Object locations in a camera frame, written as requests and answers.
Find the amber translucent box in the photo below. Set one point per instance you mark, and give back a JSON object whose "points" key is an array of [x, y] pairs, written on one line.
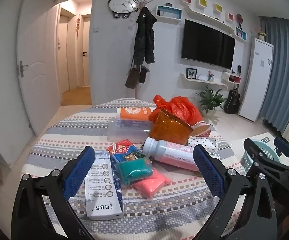
{"points": [[169, 130]]}

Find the black wall television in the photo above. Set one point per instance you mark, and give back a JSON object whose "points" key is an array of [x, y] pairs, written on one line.
{"points": [[207, 42]]}

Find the white standing air conditioner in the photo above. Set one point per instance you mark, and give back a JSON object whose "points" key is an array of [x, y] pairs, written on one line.
{"points": [[255, 80]]}

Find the white room door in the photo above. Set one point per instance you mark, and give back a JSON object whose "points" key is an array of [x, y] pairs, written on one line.
{"points": [[39, 55]]}

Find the black hanging bag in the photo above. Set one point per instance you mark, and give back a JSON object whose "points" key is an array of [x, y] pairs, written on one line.
{"points": [[143, 76]]}

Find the white carton box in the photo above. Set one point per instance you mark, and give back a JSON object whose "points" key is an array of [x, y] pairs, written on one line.
{"points": [[102, 192]]}

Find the black padded jacket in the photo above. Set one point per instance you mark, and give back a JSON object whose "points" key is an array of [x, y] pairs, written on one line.
{"points": [[144, 40]]}

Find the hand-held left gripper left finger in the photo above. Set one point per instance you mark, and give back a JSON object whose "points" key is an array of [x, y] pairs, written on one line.
{"points": [[78, 172]]}

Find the clear plastic box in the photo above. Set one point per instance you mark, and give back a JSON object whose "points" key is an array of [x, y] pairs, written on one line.
{"points": [[124, 135]]}

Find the curved white low shelf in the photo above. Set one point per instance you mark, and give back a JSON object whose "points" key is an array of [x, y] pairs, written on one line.
{"points": [[204, 82]]}

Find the blue wall cube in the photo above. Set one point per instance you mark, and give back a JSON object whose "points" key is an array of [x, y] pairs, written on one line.
{"points": [[240, 33]]}

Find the green potted plant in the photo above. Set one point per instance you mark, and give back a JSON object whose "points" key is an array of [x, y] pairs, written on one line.
{"points": [[210, 100]]}

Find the butterfly picture frame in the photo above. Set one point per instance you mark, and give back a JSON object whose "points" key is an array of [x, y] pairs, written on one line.
{"points": [[191, 73]]}

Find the striped woven blanket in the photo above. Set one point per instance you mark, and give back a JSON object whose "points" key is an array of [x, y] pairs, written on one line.
{"points": [[72, 130]]}

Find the red white cup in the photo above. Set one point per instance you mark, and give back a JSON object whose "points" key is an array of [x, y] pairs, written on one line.
{"points": [[202, 129]]}

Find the light blue plastic basket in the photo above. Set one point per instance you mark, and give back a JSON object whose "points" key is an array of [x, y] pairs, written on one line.
{"points": [[268, 148]]}

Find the red round fan ornament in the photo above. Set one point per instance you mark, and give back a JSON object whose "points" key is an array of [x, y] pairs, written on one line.
{"points": [[239, 18]]}

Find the blue lined box shelf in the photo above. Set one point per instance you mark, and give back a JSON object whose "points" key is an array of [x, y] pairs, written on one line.
{"points": [[159, 12]]}

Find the black guitar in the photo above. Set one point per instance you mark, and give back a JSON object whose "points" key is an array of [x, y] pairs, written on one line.
{"points": [[232, 101]]}

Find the white light switch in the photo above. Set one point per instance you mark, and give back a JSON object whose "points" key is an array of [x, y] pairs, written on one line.
{"points": [[96, 30]]}

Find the red hanging ornament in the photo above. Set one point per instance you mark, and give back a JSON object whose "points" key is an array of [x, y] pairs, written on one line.
{"points": [[78, 26]]}

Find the polka dot white pouch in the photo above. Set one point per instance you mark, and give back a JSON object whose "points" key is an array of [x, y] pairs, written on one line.
{"points": [[204, 142]]}

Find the small flower pot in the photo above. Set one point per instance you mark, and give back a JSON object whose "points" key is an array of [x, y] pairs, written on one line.
{"points": [[261, 35]]}

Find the white hallway door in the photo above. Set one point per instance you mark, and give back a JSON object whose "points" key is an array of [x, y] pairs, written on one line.
{"points": [[65, 55]]}

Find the white bottle pink label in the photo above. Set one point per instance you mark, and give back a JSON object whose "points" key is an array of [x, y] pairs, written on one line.
{"points": [[169, 155]]}

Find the yellow wall cube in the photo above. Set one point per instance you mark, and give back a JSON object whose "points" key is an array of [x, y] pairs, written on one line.
{"points": [[202, 2], [218, 7]]}

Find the pink clay packet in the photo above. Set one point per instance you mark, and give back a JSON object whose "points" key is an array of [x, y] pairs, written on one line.
{"points": [[150, 185]]}

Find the pen holder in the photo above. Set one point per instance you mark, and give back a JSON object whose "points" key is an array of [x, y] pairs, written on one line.
{"points": [[211, 78]]}

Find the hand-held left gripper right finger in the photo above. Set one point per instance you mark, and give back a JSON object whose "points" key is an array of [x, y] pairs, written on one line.
{"points": [[209, 172]]}

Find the blue printed packet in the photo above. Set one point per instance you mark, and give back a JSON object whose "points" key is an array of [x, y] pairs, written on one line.
{"points": [[132, 157]]}

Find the orange plastic bag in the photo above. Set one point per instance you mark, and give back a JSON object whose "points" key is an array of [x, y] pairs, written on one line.
{"points": [[182, 110]]}

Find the brown hanging bag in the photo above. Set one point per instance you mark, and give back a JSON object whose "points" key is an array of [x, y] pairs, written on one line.
{"points": [[132, 78]]}

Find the panda wall clock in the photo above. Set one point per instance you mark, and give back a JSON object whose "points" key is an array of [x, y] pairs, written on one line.
{"points": [[120, 3]]}

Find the orange paper cup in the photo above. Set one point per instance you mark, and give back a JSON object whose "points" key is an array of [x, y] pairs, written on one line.
{"points": [[134, 113]]}

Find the long white wall shelf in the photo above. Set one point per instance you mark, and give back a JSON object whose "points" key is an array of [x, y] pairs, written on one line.
{"points": [[209, 18]]}

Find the black ornament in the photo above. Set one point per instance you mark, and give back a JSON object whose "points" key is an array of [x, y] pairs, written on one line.
{"points": [[239, 70]]}

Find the teal clay packet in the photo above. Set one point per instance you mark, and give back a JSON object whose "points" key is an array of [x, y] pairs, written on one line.
{"points": [[134, 172]]}

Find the grey blue curtain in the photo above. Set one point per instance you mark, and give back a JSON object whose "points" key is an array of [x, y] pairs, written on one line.
{"points": [[284, 67]]}

